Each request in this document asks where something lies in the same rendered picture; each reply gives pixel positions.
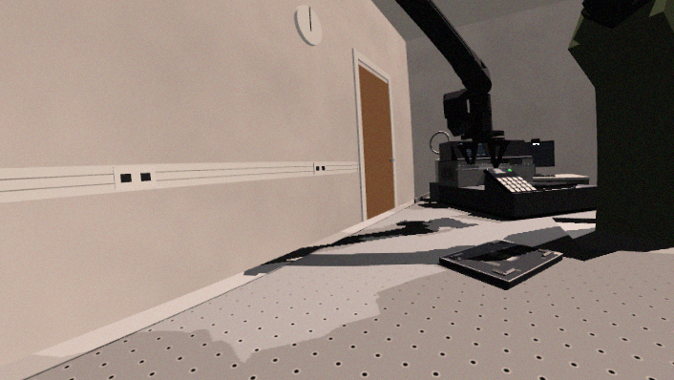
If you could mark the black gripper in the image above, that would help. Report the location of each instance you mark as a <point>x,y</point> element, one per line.
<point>493,140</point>

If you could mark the black raised edge strip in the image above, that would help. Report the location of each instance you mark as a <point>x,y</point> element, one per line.
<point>421,197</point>

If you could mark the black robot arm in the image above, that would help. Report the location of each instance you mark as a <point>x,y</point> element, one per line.
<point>473,72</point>

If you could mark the white well plate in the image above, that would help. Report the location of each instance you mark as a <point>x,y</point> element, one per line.
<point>481,167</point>

